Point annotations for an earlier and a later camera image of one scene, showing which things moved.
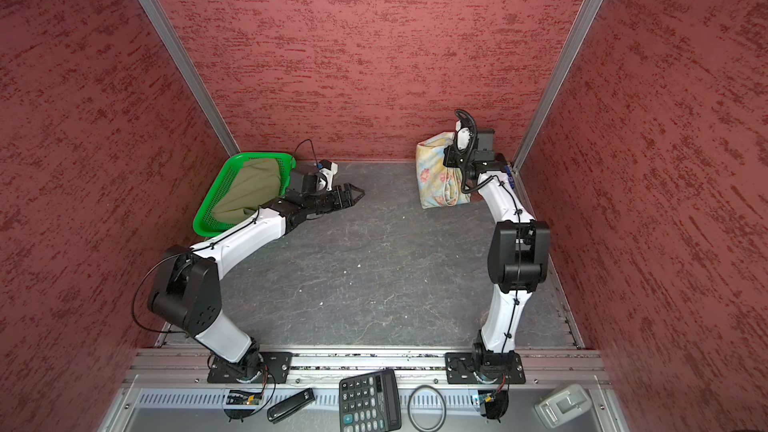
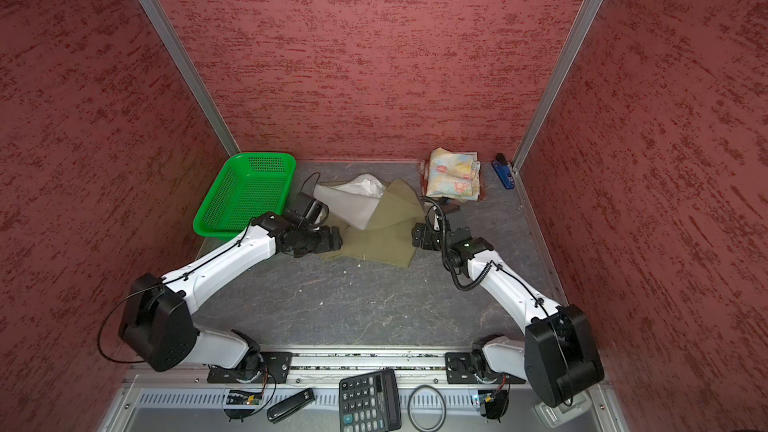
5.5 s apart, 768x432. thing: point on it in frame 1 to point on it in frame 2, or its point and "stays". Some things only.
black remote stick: x=290 y=405 stays
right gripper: x=451 y=152 to x=416 y=234
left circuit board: x=238 y=397 stays
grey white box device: x=562 y=405 stays
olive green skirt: x=258 y=182 to x=375 y=220
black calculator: x=369 y=403 stays
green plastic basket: x=206 y=223 stays
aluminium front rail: x=577 y=368 stays
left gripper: x=348 y=195 to x=325 y=244
